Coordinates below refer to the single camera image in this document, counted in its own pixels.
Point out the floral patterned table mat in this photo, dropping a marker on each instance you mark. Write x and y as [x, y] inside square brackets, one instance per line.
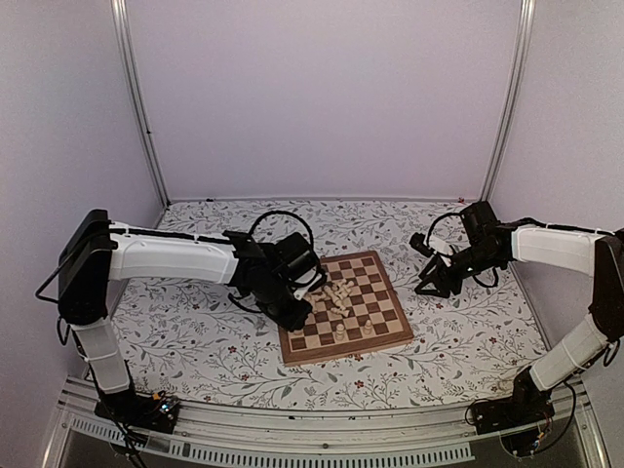
[187, 338]

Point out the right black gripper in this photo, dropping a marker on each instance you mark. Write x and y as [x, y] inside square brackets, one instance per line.
[440, 276]

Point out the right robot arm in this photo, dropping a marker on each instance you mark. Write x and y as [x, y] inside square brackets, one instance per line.
[583, 266]

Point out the front aluminium rail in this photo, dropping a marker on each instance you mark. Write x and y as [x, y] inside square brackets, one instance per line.
[222, 436]

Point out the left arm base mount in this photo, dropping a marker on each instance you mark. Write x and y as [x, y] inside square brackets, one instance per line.
[158, 412]

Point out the aluminium frame post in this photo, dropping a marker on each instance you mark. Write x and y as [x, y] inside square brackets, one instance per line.
[127, 54]
[518, 66]

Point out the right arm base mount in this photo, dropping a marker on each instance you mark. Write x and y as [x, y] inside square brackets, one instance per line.
[521, 408]

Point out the left aluminium frame post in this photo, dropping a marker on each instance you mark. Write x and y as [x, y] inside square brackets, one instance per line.
[127, 54]

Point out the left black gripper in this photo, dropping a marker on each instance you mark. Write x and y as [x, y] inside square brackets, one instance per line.
[293, 323]

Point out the wooden chess board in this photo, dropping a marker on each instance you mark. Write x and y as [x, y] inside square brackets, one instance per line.
[358, 289]

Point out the right aluminium frame post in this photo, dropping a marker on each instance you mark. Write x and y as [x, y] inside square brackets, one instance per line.
[518, 66]

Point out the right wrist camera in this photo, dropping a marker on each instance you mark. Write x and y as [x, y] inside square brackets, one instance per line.
[429, 246]

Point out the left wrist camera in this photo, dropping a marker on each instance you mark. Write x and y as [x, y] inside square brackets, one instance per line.
[309, 282]

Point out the white pawn placed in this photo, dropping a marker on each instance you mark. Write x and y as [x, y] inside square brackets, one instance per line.
[340, 332]
[367, 328]

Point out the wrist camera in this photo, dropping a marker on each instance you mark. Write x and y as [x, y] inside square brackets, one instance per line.
[309, 282]
[429, 246]

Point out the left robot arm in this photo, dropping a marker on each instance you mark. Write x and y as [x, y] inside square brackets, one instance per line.
[275, 275]

